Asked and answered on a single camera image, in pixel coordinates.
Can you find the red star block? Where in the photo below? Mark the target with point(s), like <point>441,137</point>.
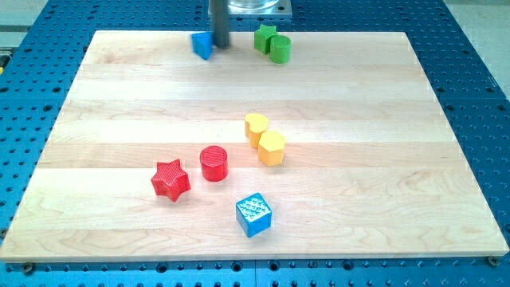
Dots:
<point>170,180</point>

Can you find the yellow heart block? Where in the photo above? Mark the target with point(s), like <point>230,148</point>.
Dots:
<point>255,125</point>

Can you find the green cylinder block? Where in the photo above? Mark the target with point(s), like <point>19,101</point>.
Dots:
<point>280,49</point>

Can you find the red cylinder block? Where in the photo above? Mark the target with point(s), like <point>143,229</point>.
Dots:
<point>214,163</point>

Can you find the light wooden board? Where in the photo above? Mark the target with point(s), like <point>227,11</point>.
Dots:
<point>371,167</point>

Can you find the blue triangle block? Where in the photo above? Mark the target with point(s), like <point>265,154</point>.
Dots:
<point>202,44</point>

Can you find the yellow hexagon block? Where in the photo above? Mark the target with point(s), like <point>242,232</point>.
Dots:
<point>271,148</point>

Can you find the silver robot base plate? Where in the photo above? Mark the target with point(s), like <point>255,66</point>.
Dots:
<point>259,9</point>

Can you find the green star block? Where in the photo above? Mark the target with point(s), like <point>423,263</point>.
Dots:
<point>262,37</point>

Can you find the blue cube block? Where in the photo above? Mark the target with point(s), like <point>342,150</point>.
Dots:
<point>253,214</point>

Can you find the blue perforated metal table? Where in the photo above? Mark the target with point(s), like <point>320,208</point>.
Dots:
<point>42,70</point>

